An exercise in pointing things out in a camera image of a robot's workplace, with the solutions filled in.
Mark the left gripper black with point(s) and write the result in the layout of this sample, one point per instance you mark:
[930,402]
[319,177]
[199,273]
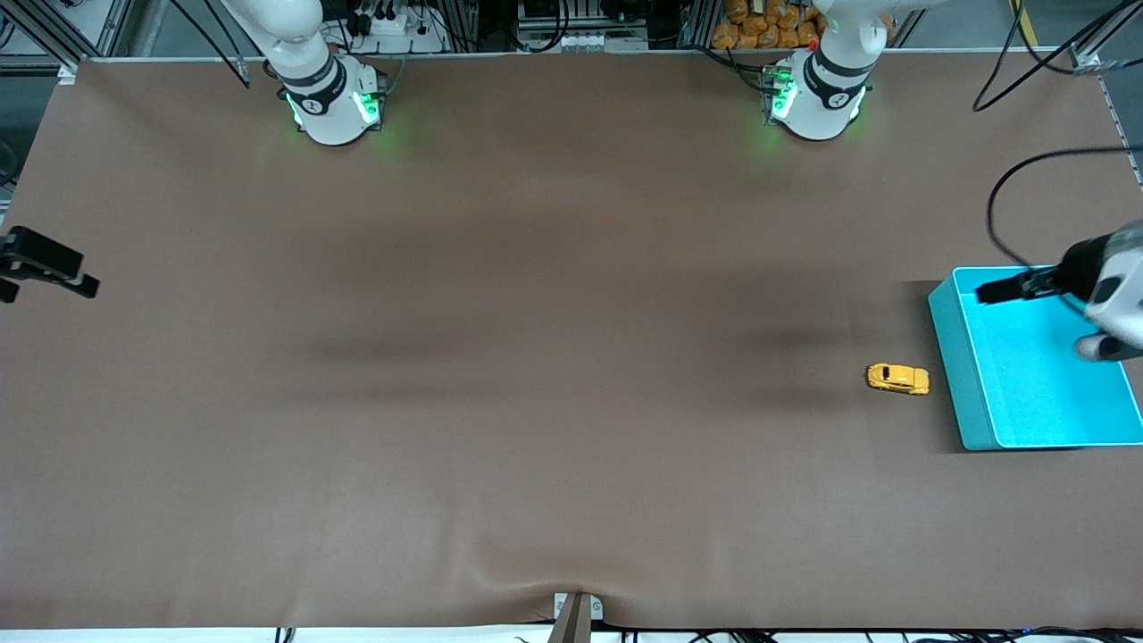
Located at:
[1078,266]

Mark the yellow beetle toy car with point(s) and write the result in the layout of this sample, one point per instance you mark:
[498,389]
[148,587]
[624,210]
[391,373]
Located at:
[897,379]

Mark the turquoise plastic bin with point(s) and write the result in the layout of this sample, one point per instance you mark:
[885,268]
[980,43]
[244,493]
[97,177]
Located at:
[1027,393]

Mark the orange objects pile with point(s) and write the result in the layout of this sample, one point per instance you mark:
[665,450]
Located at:
[759,27]

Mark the white power strip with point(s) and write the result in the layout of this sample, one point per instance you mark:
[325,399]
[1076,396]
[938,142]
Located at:
[393,27]

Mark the brown table cloth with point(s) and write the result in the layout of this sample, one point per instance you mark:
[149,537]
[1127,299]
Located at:
[571,357]

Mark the black equipment rack unit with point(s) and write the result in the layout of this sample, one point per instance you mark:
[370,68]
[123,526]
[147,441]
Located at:
[589,40]

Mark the aluminium frame profile with bracket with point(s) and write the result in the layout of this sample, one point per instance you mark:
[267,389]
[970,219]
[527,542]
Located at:
[1088,59]

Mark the grey metal bracket plate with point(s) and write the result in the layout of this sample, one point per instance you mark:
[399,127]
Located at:
[596,610]

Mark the brown camera pole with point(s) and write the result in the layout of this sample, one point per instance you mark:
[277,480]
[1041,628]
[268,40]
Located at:
[571,630]

